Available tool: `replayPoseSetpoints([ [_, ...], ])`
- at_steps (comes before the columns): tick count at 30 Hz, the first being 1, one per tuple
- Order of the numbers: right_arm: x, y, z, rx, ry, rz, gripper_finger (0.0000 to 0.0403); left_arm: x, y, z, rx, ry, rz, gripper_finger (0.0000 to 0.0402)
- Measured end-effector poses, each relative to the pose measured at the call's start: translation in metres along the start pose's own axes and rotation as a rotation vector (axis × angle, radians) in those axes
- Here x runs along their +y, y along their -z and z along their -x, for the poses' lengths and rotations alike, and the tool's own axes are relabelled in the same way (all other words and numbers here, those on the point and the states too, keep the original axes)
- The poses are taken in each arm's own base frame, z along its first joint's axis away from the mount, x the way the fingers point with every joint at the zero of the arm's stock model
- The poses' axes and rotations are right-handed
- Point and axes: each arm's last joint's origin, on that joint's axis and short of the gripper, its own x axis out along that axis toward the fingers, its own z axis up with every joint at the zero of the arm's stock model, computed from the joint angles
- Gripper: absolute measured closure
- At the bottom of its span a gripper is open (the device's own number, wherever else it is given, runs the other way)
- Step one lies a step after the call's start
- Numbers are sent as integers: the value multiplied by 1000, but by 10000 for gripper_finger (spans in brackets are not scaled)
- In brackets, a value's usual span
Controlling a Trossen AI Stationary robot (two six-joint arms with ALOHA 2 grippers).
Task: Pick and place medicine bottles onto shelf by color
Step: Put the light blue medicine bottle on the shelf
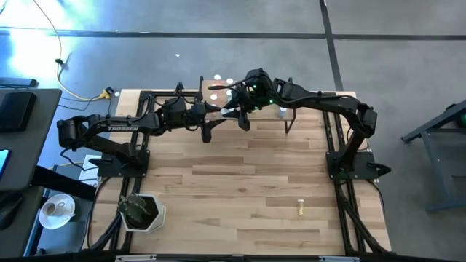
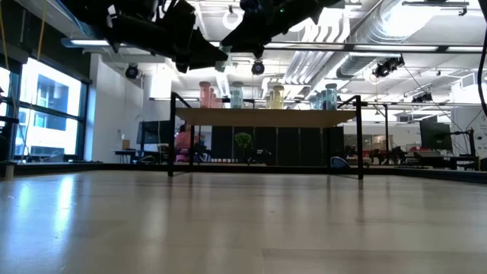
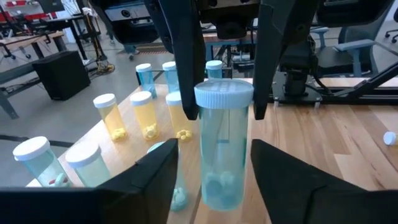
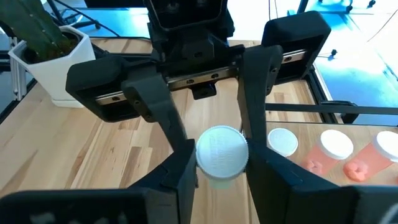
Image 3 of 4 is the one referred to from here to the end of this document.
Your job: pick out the green medicine bottle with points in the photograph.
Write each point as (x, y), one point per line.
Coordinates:
(224, 149)

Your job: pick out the striped floor mat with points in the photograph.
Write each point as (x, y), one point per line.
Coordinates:
(152, 51)

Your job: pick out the wooden table black legs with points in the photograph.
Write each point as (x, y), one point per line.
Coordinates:
(18, 40)

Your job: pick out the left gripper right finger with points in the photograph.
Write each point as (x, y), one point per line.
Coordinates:
(295, 196)

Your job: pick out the black box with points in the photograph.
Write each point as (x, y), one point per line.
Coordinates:
(62, 74)

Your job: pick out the grey office chair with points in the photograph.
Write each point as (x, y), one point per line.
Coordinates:
(342, 49)

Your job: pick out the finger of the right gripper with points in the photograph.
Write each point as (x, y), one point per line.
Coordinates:
(183, 46)
(273, 37)

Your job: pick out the black tripod stand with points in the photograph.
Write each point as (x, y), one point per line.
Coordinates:
(93, 40)

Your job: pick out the person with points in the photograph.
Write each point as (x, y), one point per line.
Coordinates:
(130, 49)

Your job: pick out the grey metal bench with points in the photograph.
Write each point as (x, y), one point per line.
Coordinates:
(15, 73)

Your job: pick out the black floor tape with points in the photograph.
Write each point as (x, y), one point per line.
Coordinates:
(6, 137)

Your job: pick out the black office desk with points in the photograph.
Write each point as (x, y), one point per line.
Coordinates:
(62, 21)

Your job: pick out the small clear vial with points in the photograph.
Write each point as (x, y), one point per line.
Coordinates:
(180, 196)

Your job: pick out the yellow peg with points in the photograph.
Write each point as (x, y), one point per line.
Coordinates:
(390, 138)

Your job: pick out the wooden workbench blue legs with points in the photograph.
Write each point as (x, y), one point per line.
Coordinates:
(211, 46)

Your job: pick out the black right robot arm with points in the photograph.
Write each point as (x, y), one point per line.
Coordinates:
(295, 68)

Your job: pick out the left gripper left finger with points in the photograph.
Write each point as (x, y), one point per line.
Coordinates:
(143, 193)

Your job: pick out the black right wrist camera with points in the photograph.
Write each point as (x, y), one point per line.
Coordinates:
(231, 29)

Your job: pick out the green bottle with red pills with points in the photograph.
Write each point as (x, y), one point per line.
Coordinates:
(37, 161)

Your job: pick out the wooden shelf black frame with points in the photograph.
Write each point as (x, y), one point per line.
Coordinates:
(130, 149)

